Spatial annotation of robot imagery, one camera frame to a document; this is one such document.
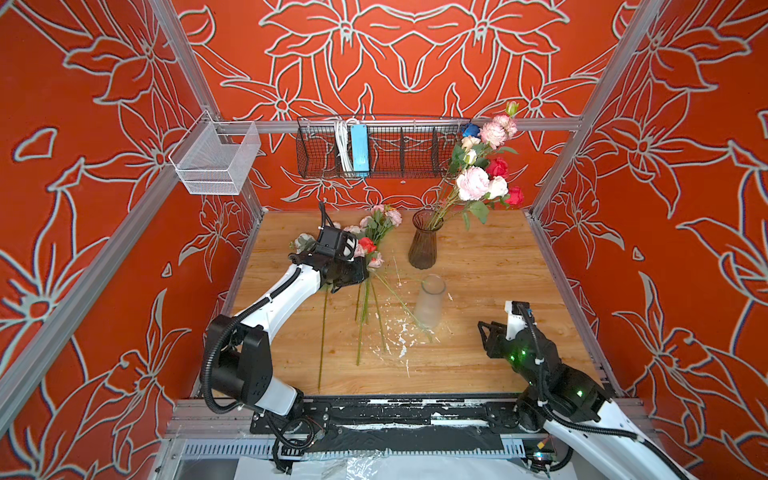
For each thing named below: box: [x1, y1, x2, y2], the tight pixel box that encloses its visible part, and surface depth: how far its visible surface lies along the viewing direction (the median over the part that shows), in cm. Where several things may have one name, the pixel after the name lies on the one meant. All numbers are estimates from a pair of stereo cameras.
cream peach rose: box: [450, 136, 481, 180], surface depth 67 cm
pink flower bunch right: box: [360, 204, 403, 247], surface depth 112 cm
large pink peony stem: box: [431, 166, 490, 230], surface depth 66 cm
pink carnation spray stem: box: [473, 101, 519, 175], surface depth 77 cm
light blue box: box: [351, 124, 370, 178], surface depth 92 cm
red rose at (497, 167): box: [485, 157, 509, 180], surface depth 74 cm
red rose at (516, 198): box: [505, 186, 524, 208], surface depth 75 cm
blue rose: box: [462, 123, 480, 137], surface depth 82 cm
